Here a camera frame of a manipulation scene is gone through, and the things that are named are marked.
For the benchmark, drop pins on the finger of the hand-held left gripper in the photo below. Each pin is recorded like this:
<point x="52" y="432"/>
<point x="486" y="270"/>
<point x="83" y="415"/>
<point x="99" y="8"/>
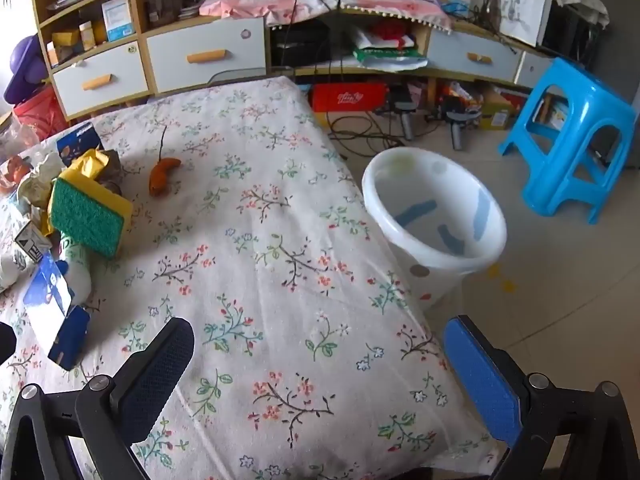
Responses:
<point x="6" y="342"/>

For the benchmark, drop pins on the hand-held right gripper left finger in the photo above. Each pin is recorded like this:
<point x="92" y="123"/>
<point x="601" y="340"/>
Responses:
<point x="155" y="375"/>

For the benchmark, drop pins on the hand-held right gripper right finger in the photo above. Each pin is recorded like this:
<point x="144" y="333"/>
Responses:
<point x="480" y="375"/>

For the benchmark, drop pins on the blue cardboard box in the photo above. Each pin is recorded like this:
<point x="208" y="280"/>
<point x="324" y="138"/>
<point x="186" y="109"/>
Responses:
<point x="70" y="340"/>

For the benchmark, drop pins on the white plastic bin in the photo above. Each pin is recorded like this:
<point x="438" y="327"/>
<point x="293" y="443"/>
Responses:
<point x="450" y="265"/>

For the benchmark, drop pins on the white crumpled bag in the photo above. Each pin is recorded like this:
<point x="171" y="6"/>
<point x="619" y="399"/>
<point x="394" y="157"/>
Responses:
<point x="10" y="265"/>

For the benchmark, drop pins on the white printed carton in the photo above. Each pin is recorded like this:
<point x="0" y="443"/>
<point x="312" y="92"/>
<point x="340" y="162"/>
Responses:
<point x="30" y="247"/>

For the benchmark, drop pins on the white plastic packet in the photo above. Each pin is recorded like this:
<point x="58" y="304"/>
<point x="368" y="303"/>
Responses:
<point x="75" y="265"/>

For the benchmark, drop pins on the yellow green sponge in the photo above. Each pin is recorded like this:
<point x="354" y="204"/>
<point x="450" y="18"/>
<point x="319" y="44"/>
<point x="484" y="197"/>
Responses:
<point x="85" y="215"/>

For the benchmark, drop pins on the crumpled cream paper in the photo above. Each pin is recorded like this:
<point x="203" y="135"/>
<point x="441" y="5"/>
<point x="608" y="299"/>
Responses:
<point x="37" y="182"/>

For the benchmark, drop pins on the floral tablecloth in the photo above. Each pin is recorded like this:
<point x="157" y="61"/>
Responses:
<point x="280" y="260"/>

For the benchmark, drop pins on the yellow wrapper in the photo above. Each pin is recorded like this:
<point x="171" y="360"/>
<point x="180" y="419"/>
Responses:
<point x="90" y="162"/>

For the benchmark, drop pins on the dark blue cookie packet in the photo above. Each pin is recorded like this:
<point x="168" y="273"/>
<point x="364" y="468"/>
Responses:
<point x="77" y="137"/>

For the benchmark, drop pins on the red bucket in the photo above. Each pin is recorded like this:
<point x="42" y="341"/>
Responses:
<point x="40" y="115"/>

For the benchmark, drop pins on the grey power tool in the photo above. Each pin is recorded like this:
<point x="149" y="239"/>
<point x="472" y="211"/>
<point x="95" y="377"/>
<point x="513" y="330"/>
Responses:
<point x="456" y="122"/>
<point x="406" y="115"/>

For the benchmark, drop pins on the stack of books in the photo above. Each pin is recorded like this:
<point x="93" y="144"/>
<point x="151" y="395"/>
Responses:
<point x="555" y="110"/>

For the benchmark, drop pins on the purple plastic toy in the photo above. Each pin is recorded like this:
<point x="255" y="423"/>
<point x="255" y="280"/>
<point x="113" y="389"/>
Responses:
<point x="25" y="60"/>

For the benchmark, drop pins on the orange snack bag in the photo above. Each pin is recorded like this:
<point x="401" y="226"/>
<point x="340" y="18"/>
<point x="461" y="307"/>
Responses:
<point x="460" y="92"/>

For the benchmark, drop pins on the blue plastic stool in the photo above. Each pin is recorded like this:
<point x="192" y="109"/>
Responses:
<point x="575" y="90"/>

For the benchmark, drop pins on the red box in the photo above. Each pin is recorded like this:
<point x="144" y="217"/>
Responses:
<point x="350" y="97"/>

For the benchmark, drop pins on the yellow box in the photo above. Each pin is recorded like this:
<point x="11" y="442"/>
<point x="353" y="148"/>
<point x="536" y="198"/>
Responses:
<point x="67" y="40"/>

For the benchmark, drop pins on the clear plastic chair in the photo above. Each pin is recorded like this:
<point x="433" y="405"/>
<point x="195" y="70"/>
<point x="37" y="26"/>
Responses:
<point x="235" y="76"/>

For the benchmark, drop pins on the white bottle yellow label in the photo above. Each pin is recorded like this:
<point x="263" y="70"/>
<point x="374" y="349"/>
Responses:
<point x="86" y="35"/>

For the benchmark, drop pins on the pile of colourful bags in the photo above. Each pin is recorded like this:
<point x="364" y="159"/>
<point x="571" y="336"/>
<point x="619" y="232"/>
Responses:
<point x="385" y="52"/>

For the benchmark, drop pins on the blue white box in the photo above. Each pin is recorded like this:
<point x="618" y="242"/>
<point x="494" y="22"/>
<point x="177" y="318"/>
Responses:
<point x="117" y="17"/>

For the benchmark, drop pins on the black appliance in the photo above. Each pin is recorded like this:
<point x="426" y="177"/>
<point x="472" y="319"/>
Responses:
<point x="575" y="35"/>

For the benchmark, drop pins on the black box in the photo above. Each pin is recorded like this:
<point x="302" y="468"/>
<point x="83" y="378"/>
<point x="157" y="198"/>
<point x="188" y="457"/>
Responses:
<point x="300" y="45"/>

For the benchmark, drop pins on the white paper drawing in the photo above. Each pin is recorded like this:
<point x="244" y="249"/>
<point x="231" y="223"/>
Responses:
<point x="522" y="15"/>

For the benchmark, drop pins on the stack of plates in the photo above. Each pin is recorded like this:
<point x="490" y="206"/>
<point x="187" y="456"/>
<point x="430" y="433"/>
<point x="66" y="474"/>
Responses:
<point x="191" y="11"/>

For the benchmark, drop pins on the wooden corner cabinet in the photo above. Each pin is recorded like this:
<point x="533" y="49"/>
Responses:
<point x="136" y="0"/>

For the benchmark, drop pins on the dark brown box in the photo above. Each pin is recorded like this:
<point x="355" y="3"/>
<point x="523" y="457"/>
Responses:
<point x="162" y="2"/>

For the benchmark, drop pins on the pink floral cloth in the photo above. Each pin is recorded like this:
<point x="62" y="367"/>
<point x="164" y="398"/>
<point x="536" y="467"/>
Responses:
<point x="260" y="2"/>

